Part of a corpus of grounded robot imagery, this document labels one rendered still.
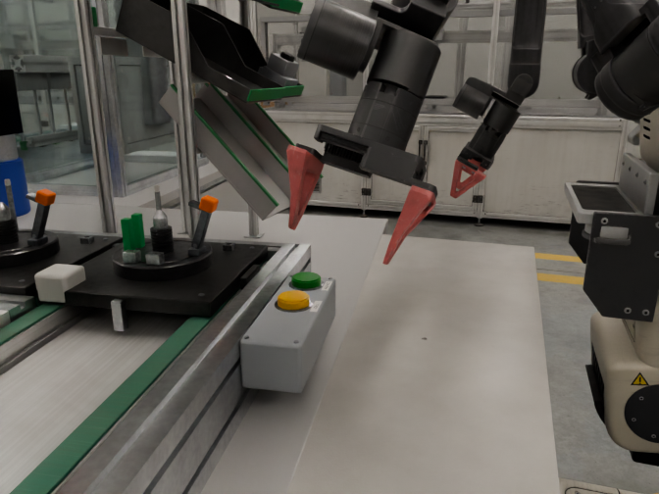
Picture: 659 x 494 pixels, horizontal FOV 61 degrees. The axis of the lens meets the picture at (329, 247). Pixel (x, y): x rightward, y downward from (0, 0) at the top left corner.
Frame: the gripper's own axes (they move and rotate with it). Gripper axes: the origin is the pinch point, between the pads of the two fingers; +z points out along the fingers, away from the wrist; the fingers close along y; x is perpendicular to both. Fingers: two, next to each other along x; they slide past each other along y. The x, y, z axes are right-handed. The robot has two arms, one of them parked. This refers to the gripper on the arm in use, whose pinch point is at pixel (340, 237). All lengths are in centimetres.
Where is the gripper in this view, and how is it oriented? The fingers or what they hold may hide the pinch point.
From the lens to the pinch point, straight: 53.5
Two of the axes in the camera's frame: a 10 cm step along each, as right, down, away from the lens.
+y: -9.1, -3.4, 2.3
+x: -2.2, -0.6, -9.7
